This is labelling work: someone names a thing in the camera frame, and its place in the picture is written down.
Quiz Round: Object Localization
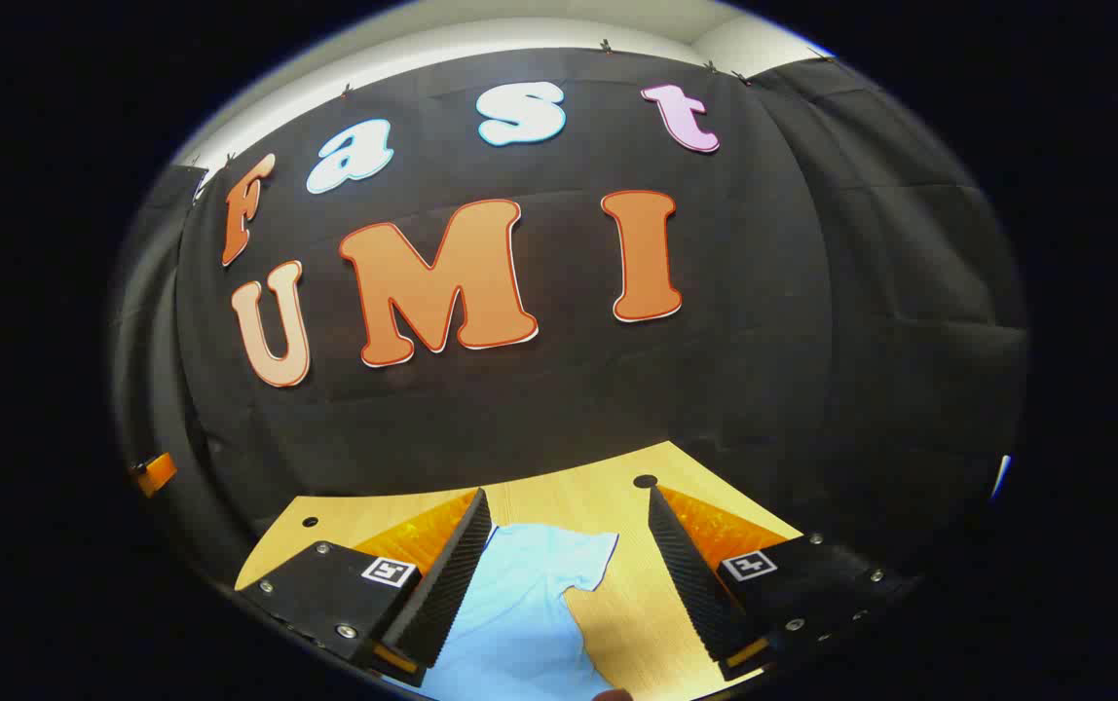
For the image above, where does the light blue T-shirt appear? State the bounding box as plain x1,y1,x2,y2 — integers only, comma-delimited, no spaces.
403,523,620,701

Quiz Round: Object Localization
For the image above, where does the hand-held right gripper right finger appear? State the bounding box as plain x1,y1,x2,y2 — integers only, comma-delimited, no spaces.
647,485,920,683

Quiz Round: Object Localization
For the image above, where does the black backdrop cloth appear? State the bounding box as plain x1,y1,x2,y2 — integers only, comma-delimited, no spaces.
111,47,1029,585

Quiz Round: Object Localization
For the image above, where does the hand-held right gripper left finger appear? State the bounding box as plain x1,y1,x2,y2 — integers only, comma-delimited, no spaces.
236,487,494,688

